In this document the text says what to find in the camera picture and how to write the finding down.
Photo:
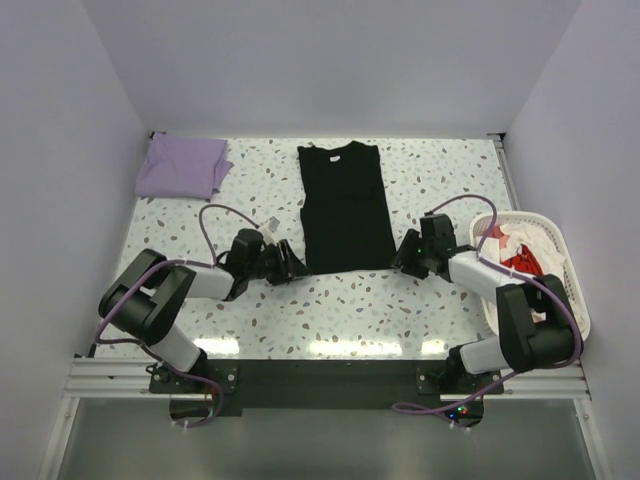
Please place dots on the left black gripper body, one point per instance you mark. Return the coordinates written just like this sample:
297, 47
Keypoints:
268, 266

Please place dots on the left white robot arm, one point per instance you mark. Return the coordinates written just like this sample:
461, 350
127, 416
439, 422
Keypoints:
145, 300

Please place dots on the black t shirt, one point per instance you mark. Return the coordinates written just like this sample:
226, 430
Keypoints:
345, 216

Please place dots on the white red print t shirt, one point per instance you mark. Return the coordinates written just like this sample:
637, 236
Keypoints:
530, 250

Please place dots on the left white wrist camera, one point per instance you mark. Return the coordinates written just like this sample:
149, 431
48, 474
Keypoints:
269, 230

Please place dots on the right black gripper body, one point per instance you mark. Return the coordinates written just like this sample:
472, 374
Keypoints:
429, 250

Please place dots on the white laundry basket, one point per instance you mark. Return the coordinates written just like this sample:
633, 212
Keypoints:
550, 260

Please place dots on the folded purple t shirt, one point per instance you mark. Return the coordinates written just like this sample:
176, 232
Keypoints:
183, 167

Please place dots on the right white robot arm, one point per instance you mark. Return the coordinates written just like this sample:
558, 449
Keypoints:
537, 328

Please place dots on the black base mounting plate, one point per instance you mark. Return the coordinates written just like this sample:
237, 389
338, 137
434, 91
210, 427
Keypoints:
239, 385

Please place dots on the aluminium frame rail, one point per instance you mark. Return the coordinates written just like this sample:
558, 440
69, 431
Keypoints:
127, 378

